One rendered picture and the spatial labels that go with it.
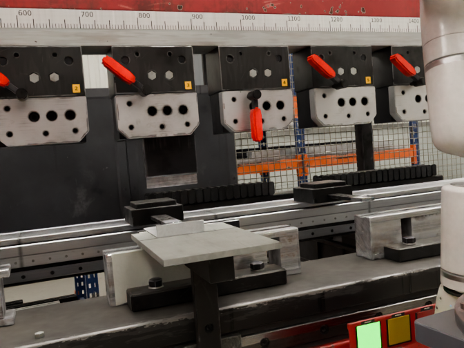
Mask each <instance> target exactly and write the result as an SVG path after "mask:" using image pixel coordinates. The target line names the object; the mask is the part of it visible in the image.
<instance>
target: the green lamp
mask: <svg viewBox="0 0 464 348"><path fill-rule="evenodd" d="M357 334H358V348H381V341H380V322H375V323H371V324H368V325H362V326H359V327H357Z"/></svg>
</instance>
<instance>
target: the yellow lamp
mask: <svg viewBox="0 0 464 348"><path fill-rule="evenodd" d="M387 321H388V333H389V345H394V344H397V343H400V342H405V341H408V340H411V337H410V325H409V315H406V316H401V317H397V318H392V319H389V320H387Z"/></svg>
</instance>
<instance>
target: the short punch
mask: <svg viewBox="0 0 464 348"><path fill-rule="evenodd" d="M142 148H143V157H144V172H145V178H146V186H147V188H148V189H151V188H159V187H166V186H179V185H186V184H197V173H198V171H197V154H196V145H195V136H194V135H185V136H175V137H154V138H144V139H142Z"/></svg>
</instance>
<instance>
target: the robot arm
mask: <svg viewBox="0 0 464 348"><path fill-rule="evenodd" d="M419 1H420V31H421V39H422V47H423V62H424V71H425V84H426V91H427V103H428V111H429V124H430V130H431V136H432V141H433V144H434V146H435V147H436V148H437V149H438V150H439V151H441V152H443V153H447V154H450V155H456V156H459V157H464V0H419ZM450 309H454V313H455V320H456V326H457V327H458V328H459V329H460V330H461V332H462V333H463V334H464V182H452V183H449V184H445V185H443V186H442V188H441V284H440V287H439V289H438V294H437V297H436V306H435V313H440V312H443V311H447V310H450ZM435 313H434V314H435Z"/></svg>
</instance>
